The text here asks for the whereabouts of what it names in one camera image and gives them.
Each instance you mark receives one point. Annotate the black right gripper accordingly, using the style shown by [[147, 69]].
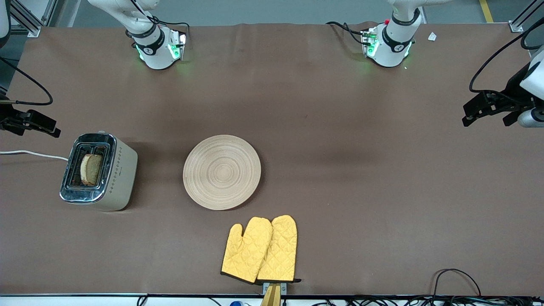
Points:
[[6, 116]]

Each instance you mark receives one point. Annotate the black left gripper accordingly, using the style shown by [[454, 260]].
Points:
[[511, 92]]

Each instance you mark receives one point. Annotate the slice of brown toast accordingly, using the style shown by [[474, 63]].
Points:
[[91, 170]]

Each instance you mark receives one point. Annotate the round wooden plate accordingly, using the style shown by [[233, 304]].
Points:
[[222, 172]]

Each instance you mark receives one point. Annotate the cream and chrome toaster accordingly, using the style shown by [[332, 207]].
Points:
[[112, 178]]

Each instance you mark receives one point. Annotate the small white paper scrap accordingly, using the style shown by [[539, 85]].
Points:
[[432, 36]]

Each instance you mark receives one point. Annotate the brown table cover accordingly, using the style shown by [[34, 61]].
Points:
[[323, 110]]

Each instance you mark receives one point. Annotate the yellow quilted oven mitt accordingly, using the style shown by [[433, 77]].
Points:
[[280, 250], [246, 250]]

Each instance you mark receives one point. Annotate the aluminium frame profile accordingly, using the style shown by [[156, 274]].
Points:
[[520, 19], [29, 19]]

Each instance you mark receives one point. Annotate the metal bracket with wooden stick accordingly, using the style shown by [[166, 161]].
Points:
[[273, 293]]

